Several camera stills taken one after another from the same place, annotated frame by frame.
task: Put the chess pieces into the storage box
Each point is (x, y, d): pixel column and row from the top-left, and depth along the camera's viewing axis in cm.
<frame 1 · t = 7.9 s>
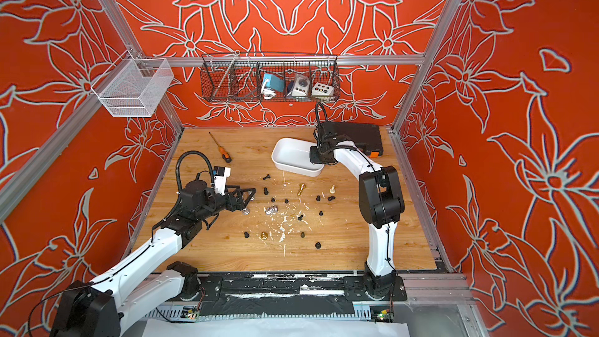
left hand: (247, 188, 80), fingers open
right hand: (308, 156, 96), fingers closed
white rectangular storage box: (294, 155, 112), on the table
black orange tool case: (366, 133, 113), point 5 cm above the table
orange handled screwdriver: (225, 156, 107), point 3 cm above the table
silver chess knight lying: (271, 210, 92), on the table
gold chess bishop lying: (302, 186, 97), point 2 cm above the table
cream chess pawn: (332, 190, 97), point 2 cm above the table
gold chess pawn bottom: (264, 235, 85), point 2 cm above the table
black chess piece top left: (267, 176, 102), on the table
black chess pawn upper: (265, 191, 97), point 2 cm above the table
black chess pawn centre: (286, 200, 94), on the table
black chess pawn right one: (318, 198, 94), point 2 cm above the table
black chess piece right two: (330, 198, 96), on the table
black chess pawn middle: (299, 218, 89), on the table
black chess pawn bottom left: (246, 235, 85), on the table
black chess pawn bottom centre: (303, 235, 85), on the table

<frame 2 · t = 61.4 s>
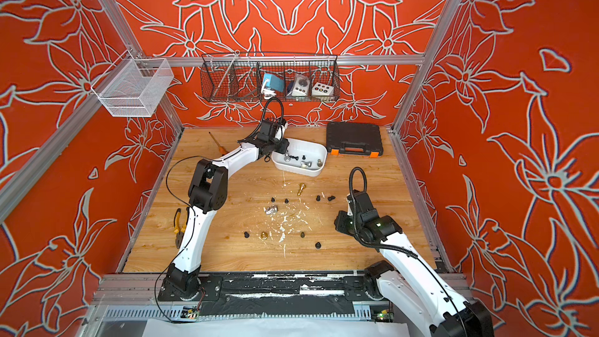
left hand: (286, 139, 105), fingers open
right hand: (331, 222, 80), fingers closed
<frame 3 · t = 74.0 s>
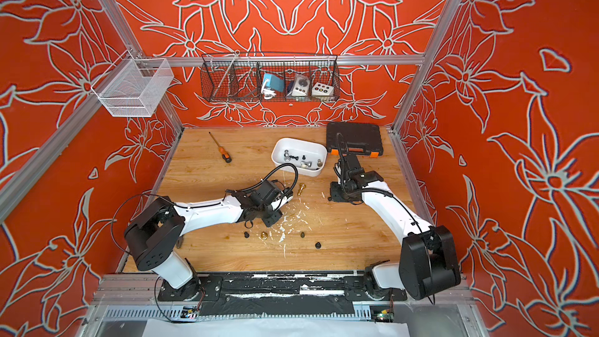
left hand: (278, 209, 89), fingers open
right hand: (330, 193, 85), fingers closed
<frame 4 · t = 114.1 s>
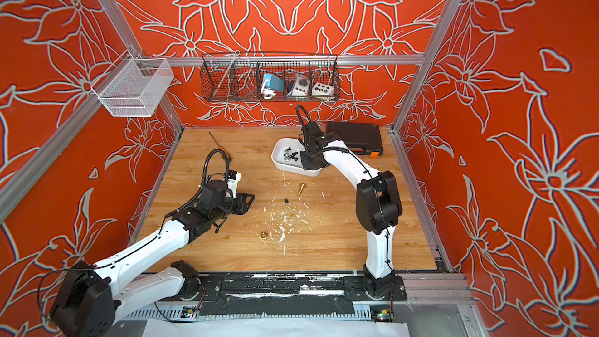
left hand: (251, 195, 83), fingers open
right hand: (304, 162, 92), fingers open
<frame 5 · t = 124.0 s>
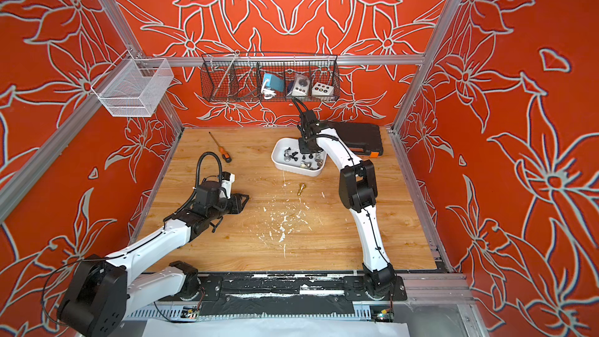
left hand: (246, 195, 86), fingers open
right hand: (303, 147, 100), fingers closed
